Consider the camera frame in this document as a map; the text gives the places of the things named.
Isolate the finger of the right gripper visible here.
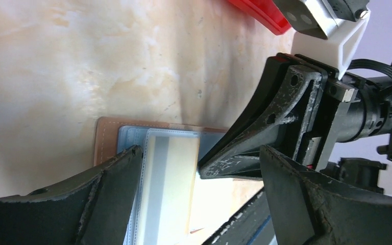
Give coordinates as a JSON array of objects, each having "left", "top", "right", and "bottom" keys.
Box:
[
  {"left": 198, "top": 64, "right": 322, "bottom": 180},
  {"left": 200, "top": 56, "right": 292, "bottom": 162}
]

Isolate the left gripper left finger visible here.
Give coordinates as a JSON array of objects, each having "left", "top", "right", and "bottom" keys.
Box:
[{"left": 0, "top": 145, "right": 143, "bottom": 244}]

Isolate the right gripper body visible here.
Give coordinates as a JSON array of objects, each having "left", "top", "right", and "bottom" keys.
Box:
[{"left": 296, "top": 54, "right": 358, "bottom": 171}]

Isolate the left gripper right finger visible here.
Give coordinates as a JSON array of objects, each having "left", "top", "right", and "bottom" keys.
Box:
[{"left": 259, "top": 145, "right": 392, "bottom": 244}]

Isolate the red plastic bin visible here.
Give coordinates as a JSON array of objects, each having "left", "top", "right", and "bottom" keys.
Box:
[{"left": 228, "top": 0, "right": 291, "bottom": 36}]

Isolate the pink leather card holder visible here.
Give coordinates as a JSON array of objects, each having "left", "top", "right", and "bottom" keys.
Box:
[{"left": 93, "top": 117, "right": 231, "bottom": 235}]

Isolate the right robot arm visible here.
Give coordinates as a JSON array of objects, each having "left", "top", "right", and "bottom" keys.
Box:
[{"left": 198, "top": 53, "right": 392, "bottom": 180}]

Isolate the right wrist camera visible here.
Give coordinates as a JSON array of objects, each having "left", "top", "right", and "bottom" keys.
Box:
[{"left": 274, "top": 0, "right": 371, "bottom": 79}]

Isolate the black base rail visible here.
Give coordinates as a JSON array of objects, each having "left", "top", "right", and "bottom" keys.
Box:
[{"left": 203, "top": 188, "right": 277, "bottom": 245}]

